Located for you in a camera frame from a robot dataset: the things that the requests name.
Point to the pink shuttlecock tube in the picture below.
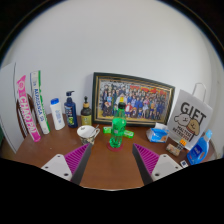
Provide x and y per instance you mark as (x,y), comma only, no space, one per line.
(28,113)

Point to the green and white shuttlecock tube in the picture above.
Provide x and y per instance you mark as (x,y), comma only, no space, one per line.
(39,103)

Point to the floral cup with white inside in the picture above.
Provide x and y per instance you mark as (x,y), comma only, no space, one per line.
(85,133)

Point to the dark blue pump bottle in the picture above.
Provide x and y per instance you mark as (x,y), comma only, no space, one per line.
(70,113)

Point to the small beige box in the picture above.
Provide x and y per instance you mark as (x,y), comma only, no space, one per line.
(173,150)

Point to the clear blue liquid bottle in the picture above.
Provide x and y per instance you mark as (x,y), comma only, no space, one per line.
(198,151)

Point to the yellow-labelled dark pump bottle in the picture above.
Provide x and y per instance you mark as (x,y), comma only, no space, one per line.
(86,115)

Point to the white bottle with blue cap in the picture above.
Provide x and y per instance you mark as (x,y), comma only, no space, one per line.
(57,116)

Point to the white flat board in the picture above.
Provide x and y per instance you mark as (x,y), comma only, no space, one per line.
(8,110)

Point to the blue and white tissue pack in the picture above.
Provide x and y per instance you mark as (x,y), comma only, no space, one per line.
(157,133)

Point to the white paper gift bag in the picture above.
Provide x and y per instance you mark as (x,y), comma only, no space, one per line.
(191,116)

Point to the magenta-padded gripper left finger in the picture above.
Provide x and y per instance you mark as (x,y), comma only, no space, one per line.
(71,163)

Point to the framed group photo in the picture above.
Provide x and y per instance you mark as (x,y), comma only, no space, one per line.
(140,96)

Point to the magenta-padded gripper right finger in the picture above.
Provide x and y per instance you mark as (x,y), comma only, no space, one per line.
(151,163)

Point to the green plastic drink bottle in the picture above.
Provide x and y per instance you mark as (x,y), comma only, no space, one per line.
(118,130)

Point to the metal spoon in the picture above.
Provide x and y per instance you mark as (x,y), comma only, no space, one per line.
(94,130)

